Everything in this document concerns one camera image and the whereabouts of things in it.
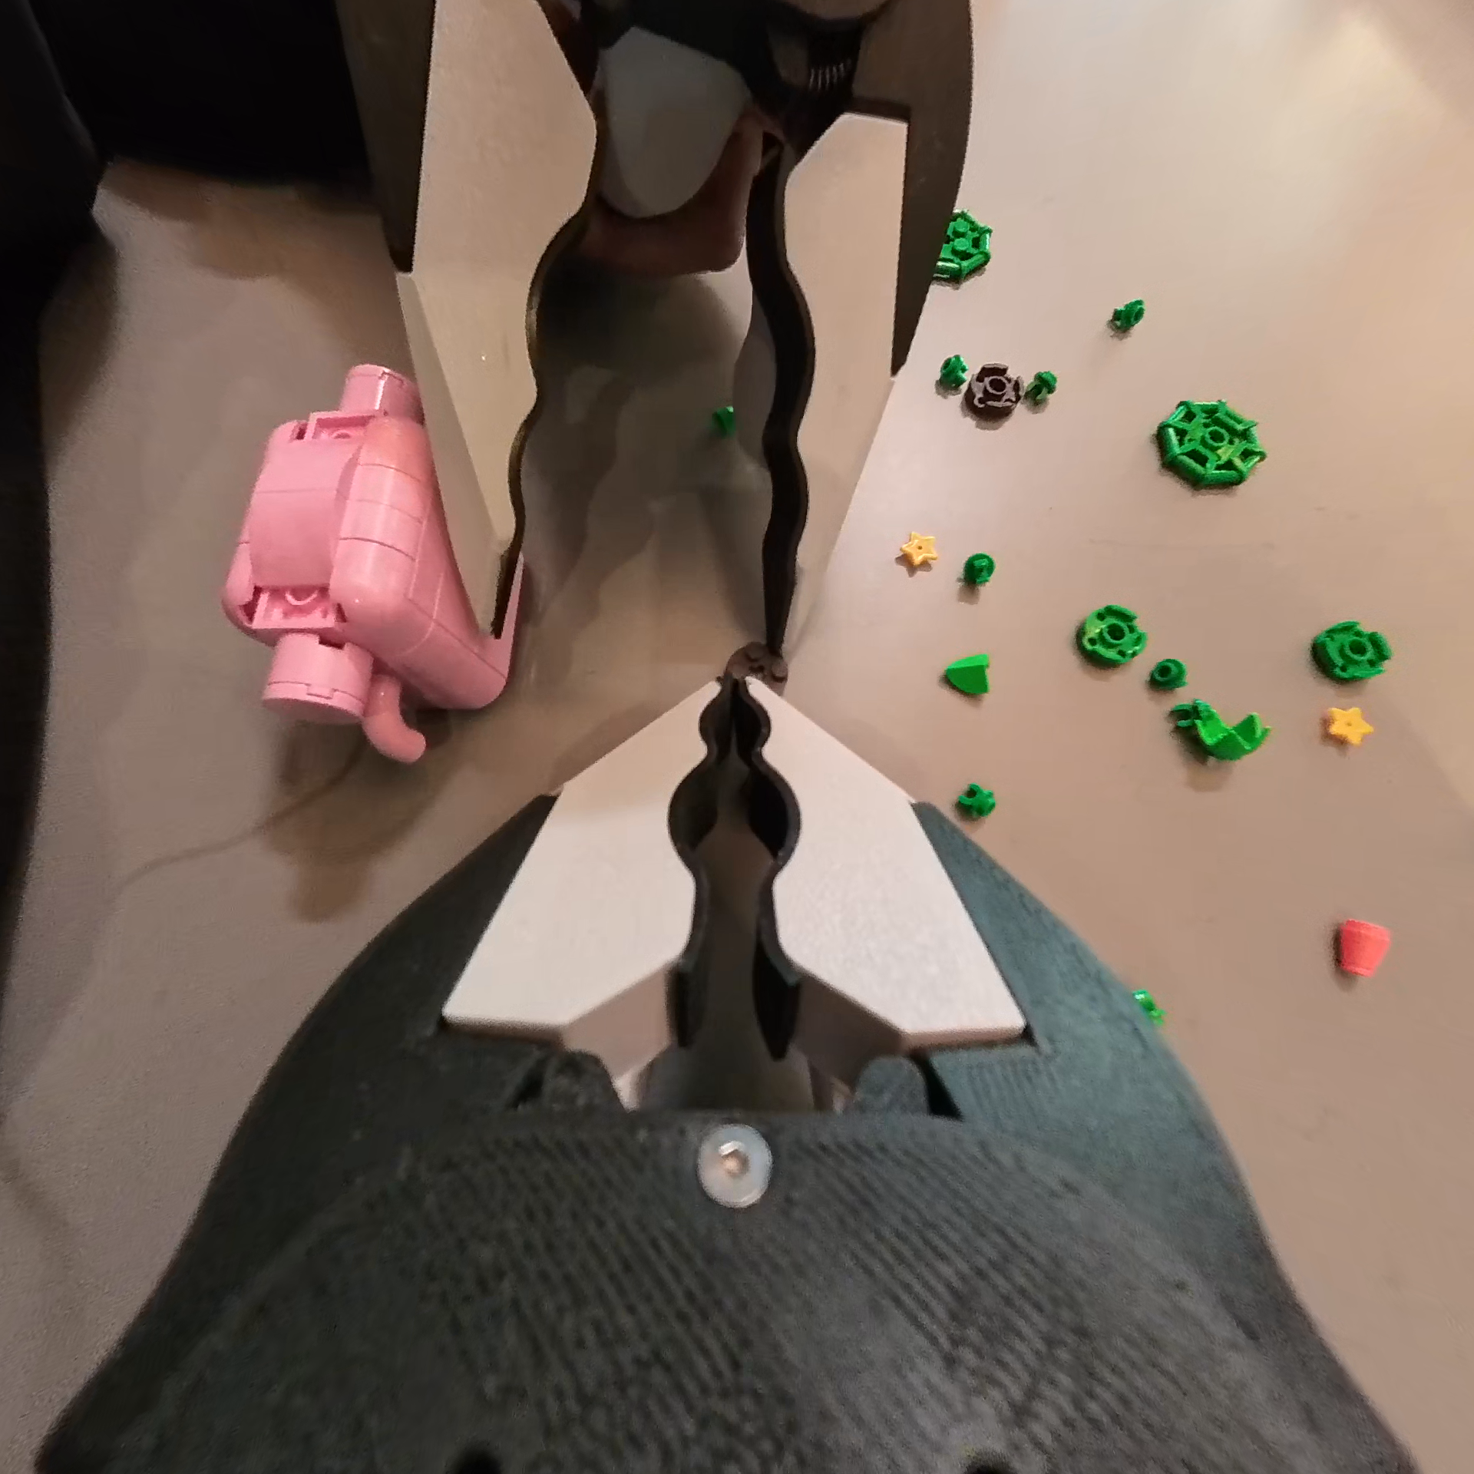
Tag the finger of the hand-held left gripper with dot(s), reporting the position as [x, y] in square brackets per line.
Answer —
[484, 232]
[853, 288]

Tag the brown round plate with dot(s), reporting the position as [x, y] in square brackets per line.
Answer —
[995, 388]

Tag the small red cone piece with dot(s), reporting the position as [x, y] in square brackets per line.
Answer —
[1364, 950]

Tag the green leaf piece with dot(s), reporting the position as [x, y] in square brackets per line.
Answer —
[1220, 732]

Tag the pink toy brick body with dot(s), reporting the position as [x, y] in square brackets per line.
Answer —
[346, 551]

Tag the dark brown round piece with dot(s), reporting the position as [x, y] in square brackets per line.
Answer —
[759, 665]

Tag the small green clip piece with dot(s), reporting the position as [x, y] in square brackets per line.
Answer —
[977, 799]
[1166, 673]
[951, 372]
[979, 568]
[1127, 314]
[1041, 386]
[1150, 1008]

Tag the green quarter dome piece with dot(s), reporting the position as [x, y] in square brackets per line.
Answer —
[969, 673]

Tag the small yellow star piece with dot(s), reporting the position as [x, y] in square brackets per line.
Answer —
[1347, 726]
[918, 550]

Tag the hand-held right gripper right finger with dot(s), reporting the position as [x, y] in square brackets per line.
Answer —
[912, 920]

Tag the green round web plate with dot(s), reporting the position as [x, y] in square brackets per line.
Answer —
[1213, 441]
[963, 245]

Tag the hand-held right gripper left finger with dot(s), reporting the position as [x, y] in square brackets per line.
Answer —
[552, 920]

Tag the person's left hand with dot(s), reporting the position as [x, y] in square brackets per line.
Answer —
[667, 244]

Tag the person's left forearm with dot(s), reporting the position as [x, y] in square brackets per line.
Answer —
[232, 80]

